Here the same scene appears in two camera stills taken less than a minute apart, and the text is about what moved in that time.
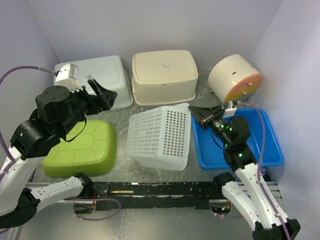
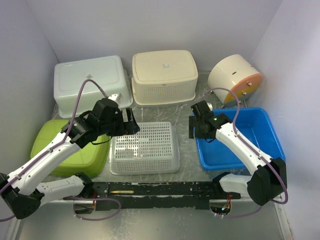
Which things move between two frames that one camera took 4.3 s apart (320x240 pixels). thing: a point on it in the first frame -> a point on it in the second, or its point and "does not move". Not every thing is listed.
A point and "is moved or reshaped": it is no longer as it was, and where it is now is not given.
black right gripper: x=206 y=115 -> x=194 y=122
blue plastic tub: x=210 y=148 does not move
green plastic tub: x=94 y=151 is moved or reshaped
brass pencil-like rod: x=123 y=192 does not move
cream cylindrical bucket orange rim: x=234 y=78 does not move
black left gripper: x=107 y=97 -> x=129 y=127
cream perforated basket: x=164 y=77 does not move
